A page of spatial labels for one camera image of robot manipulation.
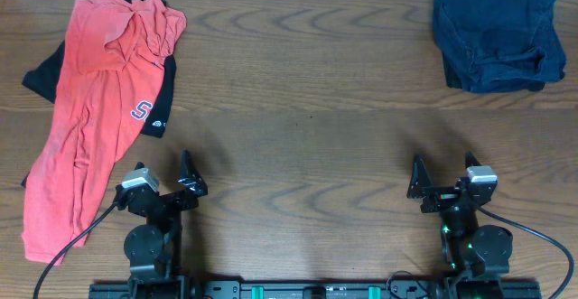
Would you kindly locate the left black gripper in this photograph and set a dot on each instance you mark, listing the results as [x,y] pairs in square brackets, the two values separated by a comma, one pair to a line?
[194,188]

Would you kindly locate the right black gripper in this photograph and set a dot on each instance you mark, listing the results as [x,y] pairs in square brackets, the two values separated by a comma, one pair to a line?
[441,198]

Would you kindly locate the red t-shirt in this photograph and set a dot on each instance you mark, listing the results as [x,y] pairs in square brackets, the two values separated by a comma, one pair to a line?
[111,75]

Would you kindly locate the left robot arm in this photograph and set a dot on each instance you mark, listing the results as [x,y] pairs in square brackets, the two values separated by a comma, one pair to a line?
[154,248]

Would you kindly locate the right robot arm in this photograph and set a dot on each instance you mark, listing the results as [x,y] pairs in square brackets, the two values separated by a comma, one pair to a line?
[478,255]

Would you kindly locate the folded dark blue garment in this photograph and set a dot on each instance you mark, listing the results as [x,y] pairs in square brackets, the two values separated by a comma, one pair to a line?
[498,46]

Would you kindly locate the black t-shirt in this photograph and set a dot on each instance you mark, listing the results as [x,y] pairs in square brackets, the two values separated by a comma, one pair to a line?
[44,80]

